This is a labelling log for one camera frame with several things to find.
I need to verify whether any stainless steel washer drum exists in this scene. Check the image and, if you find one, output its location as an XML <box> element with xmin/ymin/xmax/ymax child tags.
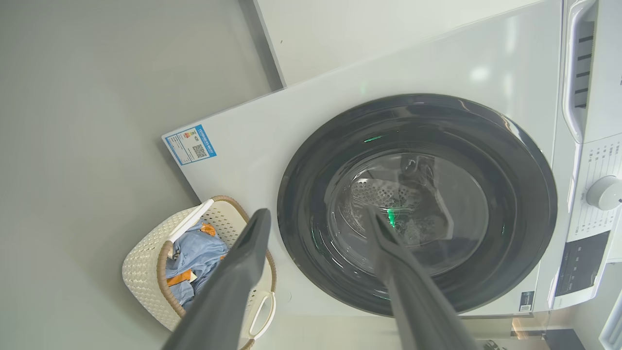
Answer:
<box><xmin>340</xmin><ymin>165</ymin><xmax>455</xmax><ymax>244</ymax></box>

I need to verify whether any cream perforated laundry basket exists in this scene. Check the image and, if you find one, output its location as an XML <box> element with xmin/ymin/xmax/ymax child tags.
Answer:
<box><xmin>121</xmin><ymin>195</ymin><xmax>277</xmax><ymax>350</ymax></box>

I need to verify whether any blue garment with orange print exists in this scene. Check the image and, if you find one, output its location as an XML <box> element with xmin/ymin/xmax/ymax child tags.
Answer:
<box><xmin>165</xmin><ymin>270</ymin><xmax>207</xmax><ymax>312</ymax></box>
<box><xmin>171</xmin><ymin>222</ymin><xmax>230</xmax><ymax>277</ymax></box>

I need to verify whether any blue energy label sticker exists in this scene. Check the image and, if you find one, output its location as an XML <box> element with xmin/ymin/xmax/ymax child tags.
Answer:
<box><xmin>164</xmin><ymin>124</ymin><xmax>217</xmax><ymax>166</ymax></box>

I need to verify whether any white detergent drawer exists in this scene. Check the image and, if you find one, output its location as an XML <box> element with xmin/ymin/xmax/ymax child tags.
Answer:
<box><xmin>562</xmin><ymin>0</ymin><xmax>622</xmax><ymax>144</ymax></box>

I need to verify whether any white control dial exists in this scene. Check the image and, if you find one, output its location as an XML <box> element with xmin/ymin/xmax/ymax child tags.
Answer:
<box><xmin>586</xmin><ymin>176</ymin><xmax>622</xmax><ymax>211</ymax></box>

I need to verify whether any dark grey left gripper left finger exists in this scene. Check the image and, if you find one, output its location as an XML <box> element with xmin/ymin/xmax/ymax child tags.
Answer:
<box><xmin>163</xmin><ymin>209</ymin><xmax>271</xmax><ymax>350</ymax></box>

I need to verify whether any black washing machine display panel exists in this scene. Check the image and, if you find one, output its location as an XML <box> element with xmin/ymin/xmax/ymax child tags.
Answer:
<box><xmin>554</xmin><ymin>231</ymin><xmax>610</xmax><ymax>297</ymax></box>

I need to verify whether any black round glass washer door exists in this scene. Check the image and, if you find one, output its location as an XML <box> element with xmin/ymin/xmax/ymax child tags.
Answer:
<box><xmin>277</xmin><ymin>93</ymin><xmax>558</xmax><ymax>316</ymax></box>

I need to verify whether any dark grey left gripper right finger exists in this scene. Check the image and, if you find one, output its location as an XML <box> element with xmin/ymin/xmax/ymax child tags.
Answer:
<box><xmin>367</xmin><ymin>207</ymin><xmax>479</xmax><ymax>350</ymax></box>

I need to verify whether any white front-load washing machine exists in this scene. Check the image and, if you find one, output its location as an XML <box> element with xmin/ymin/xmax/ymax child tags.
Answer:
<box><xmin>162</xmin><ymin>0</ymin><xmax>622</xmax><ymax>317</ymax></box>

